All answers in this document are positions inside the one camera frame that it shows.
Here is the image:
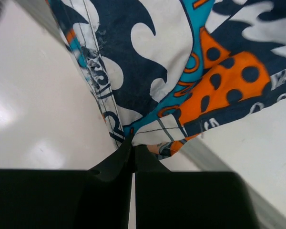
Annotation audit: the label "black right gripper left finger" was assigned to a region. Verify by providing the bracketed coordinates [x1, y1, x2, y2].
[0, 136, 133, 229]

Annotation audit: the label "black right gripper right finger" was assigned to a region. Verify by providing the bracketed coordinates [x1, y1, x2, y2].
[134, 146, 259, 229]

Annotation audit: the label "colourful patterned shorts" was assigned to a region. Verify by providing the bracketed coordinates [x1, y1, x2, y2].
[48, 0, 286, 158]

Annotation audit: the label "aluminium frame rail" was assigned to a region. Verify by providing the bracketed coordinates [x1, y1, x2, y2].
[178, 138, 286, 229]

